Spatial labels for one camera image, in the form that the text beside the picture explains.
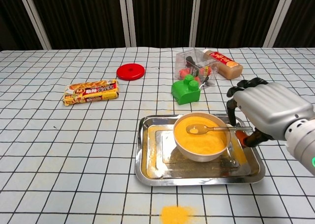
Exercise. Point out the spilled yellow powder pile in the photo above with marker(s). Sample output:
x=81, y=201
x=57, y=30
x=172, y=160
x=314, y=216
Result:
x=177, y=215

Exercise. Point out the stainless steel tray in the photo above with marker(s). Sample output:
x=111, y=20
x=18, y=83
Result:
x=197, y=179

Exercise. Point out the red round disc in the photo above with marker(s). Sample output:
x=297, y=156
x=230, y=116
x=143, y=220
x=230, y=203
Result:
x=130, y=72

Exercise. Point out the green toy block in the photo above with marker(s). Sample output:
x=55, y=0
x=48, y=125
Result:
x=184, y=92

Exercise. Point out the black and silver right hand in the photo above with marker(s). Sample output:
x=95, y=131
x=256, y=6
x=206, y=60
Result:
x=268, y=105

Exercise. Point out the silver spoon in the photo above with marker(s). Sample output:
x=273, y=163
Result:
x=194, y=129

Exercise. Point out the bowl of yellow powder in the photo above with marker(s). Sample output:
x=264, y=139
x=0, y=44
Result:
x=200, y=145

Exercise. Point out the brown drink bottle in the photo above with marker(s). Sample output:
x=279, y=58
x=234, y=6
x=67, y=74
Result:
x=229, y=66

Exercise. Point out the checkered white tablecloth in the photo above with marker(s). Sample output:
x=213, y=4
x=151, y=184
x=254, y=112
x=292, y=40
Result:
x=61, y=147

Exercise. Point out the clear plastic box with toys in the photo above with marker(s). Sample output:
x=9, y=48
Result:
x=194, y=61

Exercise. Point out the yellow snack package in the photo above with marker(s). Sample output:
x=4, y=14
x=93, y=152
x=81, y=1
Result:
x=91, y=93

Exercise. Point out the black folding screen white frame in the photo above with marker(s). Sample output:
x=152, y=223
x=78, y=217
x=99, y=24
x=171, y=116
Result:
x=86, y=14

